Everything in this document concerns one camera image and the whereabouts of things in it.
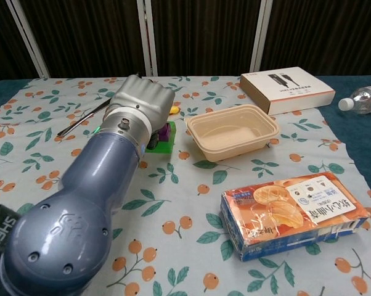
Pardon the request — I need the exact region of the clear plastic water bottle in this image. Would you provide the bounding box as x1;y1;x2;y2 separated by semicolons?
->
338;83;371;115

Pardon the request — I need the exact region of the white cable product box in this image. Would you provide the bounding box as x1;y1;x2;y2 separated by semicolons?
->
239;67;336;117

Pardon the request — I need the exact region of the floral tablecloth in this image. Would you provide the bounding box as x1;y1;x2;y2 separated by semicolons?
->
0;75;371;296

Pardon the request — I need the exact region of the silver table knife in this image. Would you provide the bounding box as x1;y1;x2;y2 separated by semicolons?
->
57;97;113;138

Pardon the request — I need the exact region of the purple toy block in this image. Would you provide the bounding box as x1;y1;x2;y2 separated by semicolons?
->
157;122;172;144

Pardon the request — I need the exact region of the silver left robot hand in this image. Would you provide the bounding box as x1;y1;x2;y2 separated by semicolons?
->
109;73;176;149

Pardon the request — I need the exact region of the beige food container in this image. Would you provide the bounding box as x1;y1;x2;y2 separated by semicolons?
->
184;104;281;163

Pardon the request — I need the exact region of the orange snack box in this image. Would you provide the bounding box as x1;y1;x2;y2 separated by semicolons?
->
219;171;371;263

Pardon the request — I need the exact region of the green toy block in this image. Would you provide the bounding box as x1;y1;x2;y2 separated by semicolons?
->
145;120;177;154

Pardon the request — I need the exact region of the white partition frame post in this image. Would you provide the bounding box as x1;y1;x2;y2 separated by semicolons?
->
6;0;51;78
250;0;272;76
136;0;159;77

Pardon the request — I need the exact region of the black arm strap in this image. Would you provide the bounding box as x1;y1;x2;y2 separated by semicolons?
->
0;203;20;272

